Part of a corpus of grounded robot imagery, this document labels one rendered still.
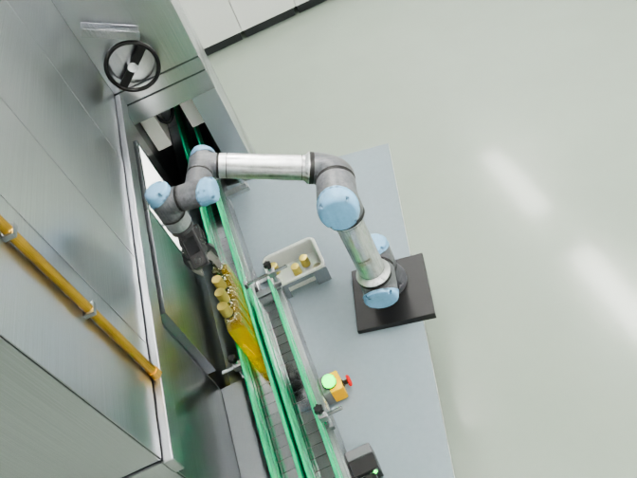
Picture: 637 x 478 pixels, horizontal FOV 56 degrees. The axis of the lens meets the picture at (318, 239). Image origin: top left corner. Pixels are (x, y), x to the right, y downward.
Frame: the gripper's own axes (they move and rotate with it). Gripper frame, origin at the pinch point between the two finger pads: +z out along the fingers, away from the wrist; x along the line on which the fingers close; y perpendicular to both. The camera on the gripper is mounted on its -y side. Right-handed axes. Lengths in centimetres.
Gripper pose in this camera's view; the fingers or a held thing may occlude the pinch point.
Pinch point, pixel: (210, 270)
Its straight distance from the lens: 191.7
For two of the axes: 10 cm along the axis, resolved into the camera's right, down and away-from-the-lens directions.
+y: -3.2, -6.4, 7.0
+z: 2.9, 6.3, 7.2
